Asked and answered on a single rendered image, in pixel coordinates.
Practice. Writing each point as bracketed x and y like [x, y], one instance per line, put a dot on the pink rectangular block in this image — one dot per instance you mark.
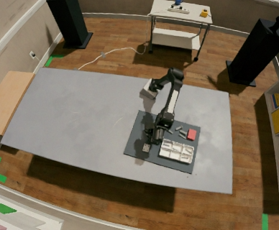
[191, 134]

